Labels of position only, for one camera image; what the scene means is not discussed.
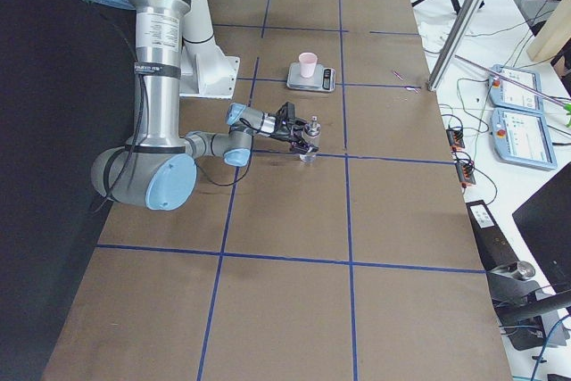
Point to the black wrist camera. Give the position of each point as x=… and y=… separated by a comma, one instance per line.
x=286, y=113

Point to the near teach pendant tablet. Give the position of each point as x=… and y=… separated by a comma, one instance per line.
x=522, y=138

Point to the aluminium frame post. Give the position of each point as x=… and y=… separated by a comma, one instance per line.
x=451, y=45

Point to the teach pendant tablet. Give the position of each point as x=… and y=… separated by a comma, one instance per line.
x=522, y=138
x=507, y=95

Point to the black monitor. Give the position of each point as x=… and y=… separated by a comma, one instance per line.
x=543, y=221

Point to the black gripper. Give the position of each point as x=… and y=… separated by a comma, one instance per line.
x=282, y=131

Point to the far teach pendant tablet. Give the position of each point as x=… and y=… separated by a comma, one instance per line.
x=507, y=95

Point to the green handled reach grabber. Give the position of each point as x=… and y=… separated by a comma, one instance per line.
x=551, y=99

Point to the black orange connector block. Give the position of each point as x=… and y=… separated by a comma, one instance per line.
x=455, y=139
x=465, y=171

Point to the pink plastic cup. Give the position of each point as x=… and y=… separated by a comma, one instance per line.
x=308, y=63

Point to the white digital kitchen scale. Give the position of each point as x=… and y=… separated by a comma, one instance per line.
x=322, y=80

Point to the glass sauce bottle metal spout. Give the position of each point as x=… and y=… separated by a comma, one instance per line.
x=311, y=136

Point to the wooden board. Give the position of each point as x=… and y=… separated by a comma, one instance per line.
x=554, y=34

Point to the crumpled white paper towels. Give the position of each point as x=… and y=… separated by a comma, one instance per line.
x=434, y=36

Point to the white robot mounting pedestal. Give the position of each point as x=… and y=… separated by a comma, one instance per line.
x=206, y=72

